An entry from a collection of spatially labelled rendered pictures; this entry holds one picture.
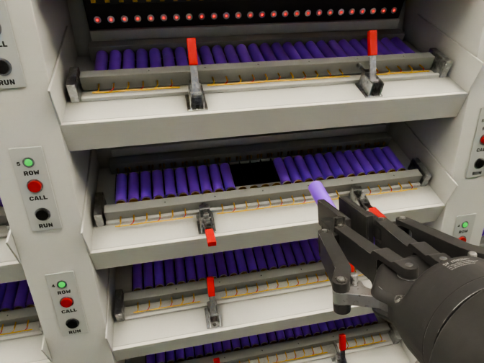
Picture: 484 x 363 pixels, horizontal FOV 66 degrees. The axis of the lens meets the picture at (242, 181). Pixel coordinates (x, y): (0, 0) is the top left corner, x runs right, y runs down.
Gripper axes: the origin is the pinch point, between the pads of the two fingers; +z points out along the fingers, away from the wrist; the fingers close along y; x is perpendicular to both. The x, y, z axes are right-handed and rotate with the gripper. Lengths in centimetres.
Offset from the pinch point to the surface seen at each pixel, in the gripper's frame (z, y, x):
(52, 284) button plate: 19.6, 38.3, 11.4
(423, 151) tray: 28.7, -28.1, 1.0
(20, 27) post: 14.4, 32.4, -23.8
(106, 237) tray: 21.8, 29.7, 6.0
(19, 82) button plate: 15.1, 34.2, -17.8
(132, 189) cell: 27.7, 25.5, 0.5
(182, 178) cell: 29.4, 17.1, 0.1
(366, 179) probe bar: 25.7, -15.3, 4.0
